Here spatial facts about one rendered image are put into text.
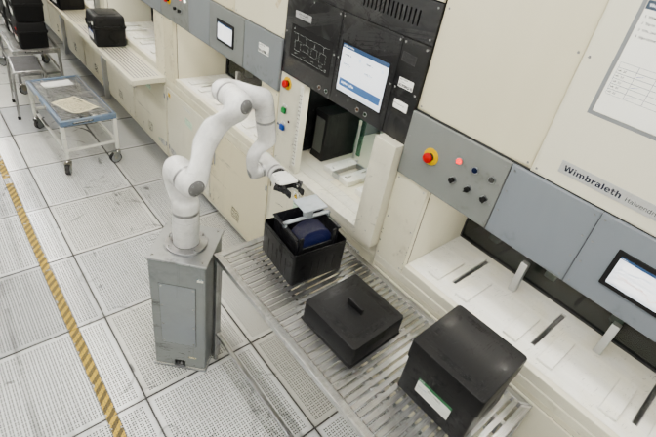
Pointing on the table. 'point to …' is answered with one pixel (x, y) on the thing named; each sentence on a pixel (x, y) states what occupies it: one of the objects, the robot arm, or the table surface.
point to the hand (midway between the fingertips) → (295, 192)
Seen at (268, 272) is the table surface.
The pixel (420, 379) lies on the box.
